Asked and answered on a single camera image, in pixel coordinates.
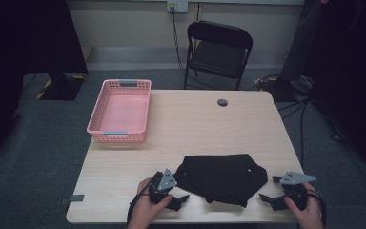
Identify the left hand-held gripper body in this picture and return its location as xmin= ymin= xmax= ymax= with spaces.
xmin=148 ymin=168 xmax=179 ymax=205

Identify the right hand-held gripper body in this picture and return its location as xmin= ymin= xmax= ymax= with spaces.
xmin=279 ymin=171 xmax=317 ymax=212

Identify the black t-shirt with white print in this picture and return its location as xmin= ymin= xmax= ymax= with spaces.
xmin=173 ymin=154 xmax=269 ymax=209

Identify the person's right hand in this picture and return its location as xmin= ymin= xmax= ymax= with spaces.
xmin=283 ymin=182 xmax=326 ymax=229

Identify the person's left hand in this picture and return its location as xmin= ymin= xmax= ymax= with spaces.
xmin=127 ymin=177 xmax=173 ymax=229

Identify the pink plastic basket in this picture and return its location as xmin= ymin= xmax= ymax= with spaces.
xmin=86 ymin=78 xmax=153 ymax=144

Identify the grey tape piece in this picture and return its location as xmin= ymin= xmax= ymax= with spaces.
xmin=60 ymin=194 xmax=85 ymax=206

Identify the black curtain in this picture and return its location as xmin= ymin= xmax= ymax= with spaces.
xmin=301 ymin=0 xmax=366 ymax=189
xmin=0 ymin=0 xmax=89 ymax=168

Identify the black folding chair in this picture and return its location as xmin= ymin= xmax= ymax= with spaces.
xmin=183 ymin=20 xmax=254 ymax=91

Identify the black stand base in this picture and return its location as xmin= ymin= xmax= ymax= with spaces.
xmin=39 ymin=71 xmax=87 ymax=101

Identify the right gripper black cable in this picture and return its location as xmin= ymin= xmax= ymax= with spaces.
xmin=308 ymin=188 xmax=328 ymax=227

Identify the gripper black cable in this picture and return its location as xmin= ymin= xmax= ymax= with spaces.
xmin=308 ymin=188 xmax=328 ymax=227
xmin=126 ymin=181 xmax=154 ymax=225

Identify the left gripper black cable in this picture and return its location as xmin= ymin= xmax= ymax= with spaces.
xmin=126 ymin=181 xmax=154 ymax=225

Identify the black wall outlet cable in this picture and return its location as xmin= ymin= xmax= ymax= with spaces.
xmin=170 ymin=9 xmax=218 ymax=91

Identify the white wall outlet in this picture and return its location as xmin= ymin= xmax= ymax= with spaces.
xmin=167 ymin=0 xmax=189 ymax=13

